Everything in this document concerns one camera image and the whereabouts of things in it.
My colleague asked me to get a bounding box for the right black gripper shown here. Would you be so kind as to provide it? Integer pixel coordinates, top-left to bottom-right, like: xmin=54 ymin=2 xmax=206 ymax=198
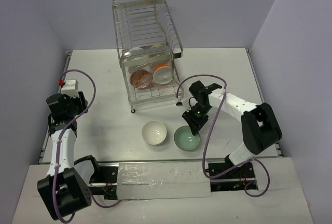
xmin=183 ymin=103 xmax=212 ymax=136

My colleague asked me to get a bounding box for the pale green bowl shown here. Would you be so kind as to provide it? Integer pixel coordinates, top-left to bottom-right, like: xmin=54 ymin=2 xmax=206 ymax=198
xmin=174 ymin=125 xmax=201 ymax=151

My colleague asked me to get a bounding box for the white bowl pink rim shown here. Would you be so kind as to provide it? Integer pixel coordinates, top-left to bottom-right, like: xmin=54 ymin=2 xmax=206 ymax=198
xmin=153 ymin=64 xmax=172 ymax=85

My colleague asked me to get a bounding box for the red patterned bowl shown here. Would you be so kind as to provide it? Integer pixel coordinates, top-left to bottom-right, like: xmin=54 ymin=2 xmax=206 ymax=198
xmin=130 ymin=69 xmax=153 ymax=89

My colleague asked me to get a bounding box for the white bowl beige outside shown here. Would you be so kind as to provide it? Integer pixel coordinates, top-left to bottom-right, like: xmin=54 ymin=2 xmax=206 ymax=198
xmin=149 ymin=44 xmax=165 ymax=58

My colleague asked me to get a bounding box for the steel two-tier dish rack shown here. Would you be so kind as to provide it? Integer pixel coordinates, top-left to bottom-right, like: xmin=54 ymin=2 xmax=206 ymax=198
xmin=112 ymin=0 xmax=184 ymax=113

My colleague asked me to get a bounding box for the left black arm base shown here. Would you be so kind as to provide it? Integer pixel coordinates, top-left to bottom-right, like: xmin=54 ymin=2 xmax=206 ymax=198
xmin=89 ymin=166 xmax=118 ymax=200

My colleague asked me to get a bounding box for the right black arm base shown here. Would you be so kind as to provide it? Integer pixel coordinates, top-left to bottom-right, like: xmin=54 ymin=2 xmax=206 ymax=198
xmin=205 ymin=161 xmax=258 ymax=192

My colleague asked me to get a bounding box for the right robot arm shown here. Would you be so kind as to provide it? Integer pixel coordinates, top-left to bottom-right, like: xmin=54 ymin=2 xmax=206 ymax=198
xmin=182 ymin=80 xmax=282 ymax=178

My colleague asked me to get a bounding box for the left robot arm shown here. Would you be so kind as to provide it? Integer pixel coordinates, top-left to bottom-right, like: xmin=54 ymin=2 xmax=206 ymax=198
xmin=37 ymin=91 xmax=101 ymax=223

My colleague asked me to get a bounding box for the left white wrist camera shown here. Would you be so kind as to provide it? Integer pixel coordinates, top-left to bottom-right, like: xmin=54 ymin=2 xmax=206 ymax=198
xmin=60 ymin=80 xmax=79 ymax=98

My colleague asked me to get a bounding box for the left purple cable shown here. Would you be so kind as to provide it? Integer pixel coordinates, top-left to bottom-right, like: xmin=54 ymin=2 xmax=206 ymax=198
xmin=53 ymin=69 xmax=122 ymax=222

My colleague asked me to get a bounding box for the aluminium table edge rail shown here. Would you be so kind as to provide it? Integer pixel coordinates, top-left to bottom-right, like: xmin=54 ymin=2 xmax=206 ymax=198
xmin=37 ymin=50 xmax=73 ymax=165

